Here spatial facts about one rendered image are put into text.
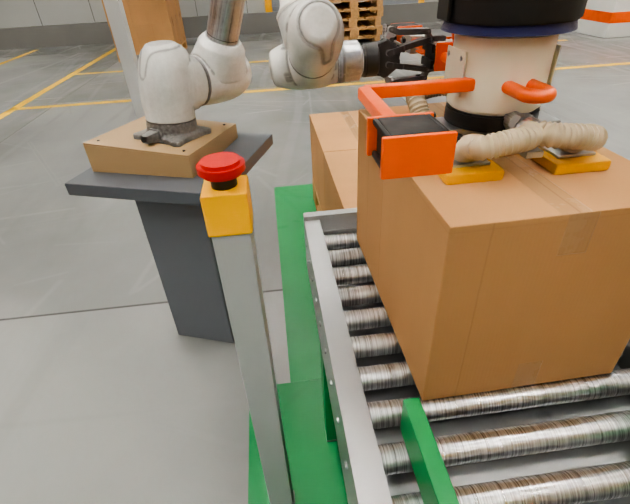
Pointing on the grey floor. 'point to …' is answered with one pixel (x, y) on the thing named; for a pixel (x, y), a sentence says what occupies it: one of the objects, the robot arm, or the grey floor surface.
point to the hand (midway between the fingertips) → (444, 52)
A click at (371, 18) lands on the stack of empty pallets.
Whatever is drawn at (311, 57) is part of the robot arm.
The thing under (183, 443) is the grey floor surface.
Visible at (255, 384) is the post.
